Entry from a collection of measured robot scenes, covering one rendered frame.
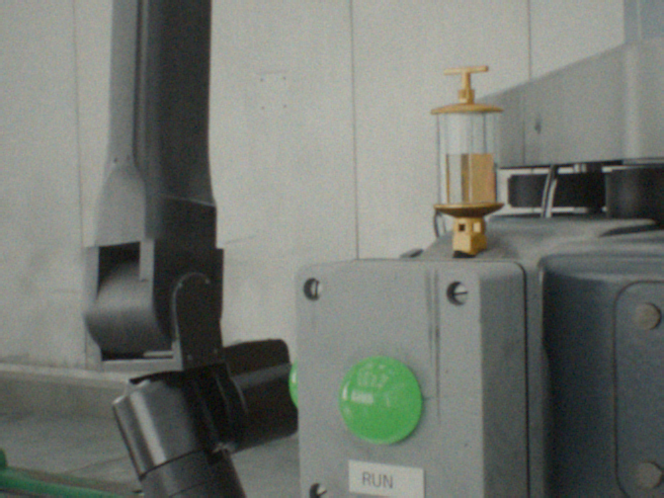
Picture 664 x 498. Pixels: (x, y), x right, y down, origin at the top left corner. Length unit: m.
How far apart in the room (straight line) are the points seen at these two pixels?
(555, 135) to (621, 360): 0.27
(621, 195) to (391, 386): 0.19
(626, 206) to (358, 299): 0.17
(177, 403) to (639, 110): 0.35
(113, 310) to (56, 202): 7.38
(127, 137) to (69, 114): 7.28
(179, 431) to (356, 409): 0.36
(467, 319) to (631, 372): 0.07
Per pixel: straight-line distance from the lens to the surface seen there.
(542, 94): 0.74
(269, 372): 0.85
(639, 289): 0.46
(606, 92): 0.61
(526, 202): 0.96
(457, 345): 0.43
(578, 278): 0.47
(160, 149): 0.79
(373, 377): 0.43
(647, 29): 5.54
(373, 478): 0.46
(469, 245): 0.51
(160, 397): 0.79
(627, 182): 0.58
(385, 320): 0.44
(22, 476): 6.08
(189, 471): 0.78
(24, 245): 8.40
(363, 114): 6.71
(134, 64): 0.81
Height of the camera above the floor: 1.36
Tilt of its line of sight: 3 degrees down
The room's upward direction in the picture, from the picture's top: 2 degrees counter-clockwise
